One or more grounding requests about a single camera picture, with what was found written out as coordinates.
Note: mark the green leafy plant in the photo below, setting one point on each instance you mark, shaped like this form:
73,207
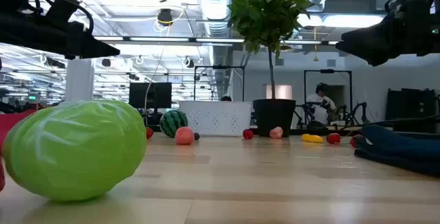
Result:
268,14

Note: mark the black domed object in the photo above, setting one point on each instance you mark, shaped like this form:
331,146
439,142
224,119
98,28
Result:
315,125

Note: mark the peach toy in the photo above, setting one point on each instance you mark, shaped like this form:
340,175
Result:
184,135

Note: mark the red tomato toy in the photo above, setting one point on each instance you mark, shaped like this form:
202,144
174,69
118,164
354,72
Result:
150,133

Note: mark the black cabinet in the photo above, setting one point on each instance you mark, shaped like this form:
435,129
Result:
410,107

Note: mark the person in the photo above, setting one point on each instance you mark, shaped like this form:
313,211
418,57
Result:
319,105
225,98

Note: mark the pink toy food piece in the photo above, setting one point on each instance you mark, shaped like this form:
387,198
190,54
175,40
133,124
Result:
276,132

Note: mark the red cherry toy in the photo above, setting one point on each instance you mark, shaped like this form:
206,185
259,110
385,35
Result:
247,134

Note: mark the long ceiling light strip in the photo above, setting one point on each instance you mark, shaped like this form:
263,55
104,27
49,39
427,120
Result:
158,39

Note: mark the large ceiling light panel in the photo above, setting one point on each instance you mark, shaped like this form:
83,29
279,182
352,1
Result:
343,20

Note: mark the navy blue folded towel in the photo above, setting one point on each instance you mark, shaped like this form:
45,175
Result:
398,145

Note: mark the dark blueberry toy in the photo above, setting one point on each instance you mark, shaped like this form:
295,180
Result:
197,136

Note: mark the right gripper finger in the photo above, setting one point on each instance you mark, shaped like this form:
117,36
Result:
371,38
373,57

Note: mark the striped watermelon toy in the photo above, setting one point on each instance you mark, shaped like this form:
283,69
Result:
173,123

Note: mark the green cabbage toy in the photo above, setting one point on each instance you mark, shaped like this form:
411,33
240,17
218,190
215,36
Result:
75,148

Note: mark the black ceiling device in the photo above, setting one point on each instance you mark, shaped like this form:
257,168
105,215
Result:
165,16

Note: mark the white structural column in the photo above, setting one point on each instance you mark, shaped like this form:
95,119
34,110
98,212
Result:
79,79

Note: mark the black background monitor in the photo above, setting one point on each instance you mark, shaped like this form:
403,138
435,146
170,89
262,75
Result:
150,95

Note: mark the red strawberry toy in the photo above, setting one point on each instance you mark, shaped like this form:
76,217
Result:
333,138

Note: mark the white perforated plastic basket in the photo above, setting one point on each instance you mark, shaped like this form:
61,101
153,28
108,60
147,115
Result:
216,117

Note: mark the black plant pot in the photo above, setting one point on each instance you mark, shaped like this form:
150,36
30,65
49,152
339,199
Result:
274,117

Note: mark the black ceiling spotlight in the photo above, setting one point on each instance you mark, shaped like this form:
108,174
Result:
190,62
106,62

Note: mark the small red berry toy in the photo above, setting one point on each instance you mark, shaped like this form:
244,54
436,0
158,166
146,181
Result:
354,141

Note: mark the black background robot arm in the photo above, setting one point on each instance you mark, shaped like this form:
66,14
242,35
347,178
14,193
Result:
357,112
302,114

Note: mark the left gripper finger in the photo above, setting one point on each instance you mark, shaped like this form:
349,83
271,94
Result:
82,40
86,54

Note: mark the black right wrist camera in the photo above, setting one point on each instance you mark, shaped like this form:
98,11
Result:
398,2

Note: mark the black aluminium table frame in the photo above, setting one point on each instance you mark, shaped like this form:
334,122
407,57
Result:
343,131

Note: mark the black background station frame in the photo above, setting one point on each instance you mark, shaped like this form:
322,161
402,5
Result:
326,70
219,67

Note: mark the yellow banana toy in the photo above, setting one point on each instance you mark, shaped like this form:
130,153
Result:
312,138

